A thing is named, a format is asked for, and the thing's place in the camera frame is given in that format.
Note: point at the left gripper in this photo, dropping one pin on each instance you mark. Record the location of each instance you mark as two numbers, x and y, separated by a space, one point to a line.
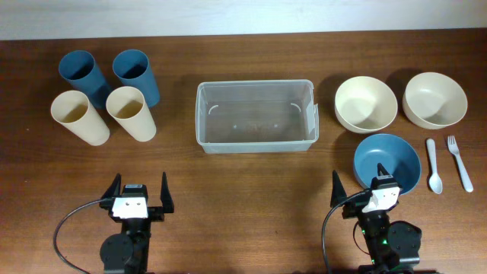
157 213

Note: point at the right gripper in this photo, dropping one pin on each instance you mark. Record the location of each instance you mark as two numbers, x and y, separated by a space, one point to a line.
354 205

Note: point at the blue bowl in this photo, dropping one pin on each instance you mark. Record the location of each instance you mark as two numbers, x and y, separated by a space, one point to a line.
397 156

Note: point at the cream bowl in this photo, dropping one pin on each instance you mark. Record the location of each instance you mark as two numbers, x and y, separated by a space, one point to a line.
364 105
434 101

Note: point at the cream cup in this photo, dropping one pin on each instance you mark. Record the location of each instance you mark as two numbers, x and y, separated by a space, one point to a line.
73 110
128 107

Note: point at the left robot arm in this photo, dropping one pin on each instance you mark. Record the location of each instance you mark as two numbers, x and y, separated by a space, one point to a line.
127 252

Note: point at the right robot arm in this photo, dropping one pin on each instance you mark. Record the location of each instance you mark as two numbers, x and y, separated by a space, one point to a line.
392 246

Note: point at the clear plastic container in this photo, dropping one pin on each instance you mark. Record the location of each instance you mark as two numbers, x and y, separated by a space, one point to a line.
256 116

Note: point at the white plastic spoon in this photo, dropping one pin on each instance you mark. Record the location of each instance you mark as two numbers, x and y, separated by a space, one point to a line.
434 181

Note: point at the white plastic fork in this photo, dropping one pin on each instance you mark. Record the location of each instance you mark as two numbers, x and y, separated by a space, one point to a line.
464 176

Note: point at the right blue cup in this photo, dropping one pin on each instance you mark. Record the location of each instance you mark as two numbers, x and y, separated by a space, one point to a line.
132 68

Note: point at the blue cup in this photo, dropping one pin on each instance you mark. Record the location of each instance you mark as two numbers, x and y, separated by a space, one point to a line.
81 71
132 68

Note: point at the left blue cup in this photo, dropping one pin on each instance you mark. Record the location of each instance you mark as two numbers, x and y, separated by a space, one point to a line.
81 71

